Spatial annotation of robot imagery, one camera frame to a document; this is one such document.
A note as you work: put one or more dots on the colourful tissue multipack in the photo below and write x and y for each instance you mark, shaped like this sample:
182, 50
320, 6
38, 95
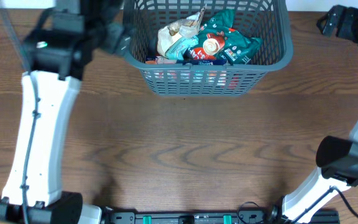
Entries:
186, 71

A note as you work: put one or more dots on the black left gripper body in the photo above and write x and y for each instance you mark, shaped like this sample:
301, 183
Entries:
105, 40

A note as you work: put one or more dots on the grey plastic lattice basket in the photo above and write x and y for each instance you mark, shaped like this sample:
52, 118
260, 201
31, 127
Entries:
267, 20

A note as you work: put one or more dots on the teal wet wipes packet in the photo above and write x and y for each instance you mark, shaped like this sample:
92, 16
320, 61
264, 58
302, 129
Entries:
178, 49

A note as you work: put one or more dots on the beige brown snack pouch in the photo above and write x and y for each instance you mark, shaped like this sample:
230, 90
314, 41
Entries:
187, 27

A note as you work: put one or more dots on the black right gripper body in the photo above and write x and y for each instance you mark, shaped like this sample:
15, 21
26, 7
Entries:
353, 25

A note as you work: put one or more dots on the green coffee sachet bag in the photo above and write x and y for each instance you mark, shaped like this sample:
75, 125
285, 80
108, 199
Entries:
217, 40

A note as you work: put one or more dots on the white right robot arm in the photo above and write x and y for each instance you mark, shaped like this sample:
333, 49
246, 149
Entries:
336, 159

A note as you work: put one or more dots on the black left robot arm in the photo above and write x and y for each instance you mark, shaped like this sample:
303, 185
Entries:
54, 56

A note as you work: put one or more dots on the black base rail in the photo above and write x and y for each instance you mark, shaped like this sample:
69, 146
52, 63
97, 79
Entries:
244, 216

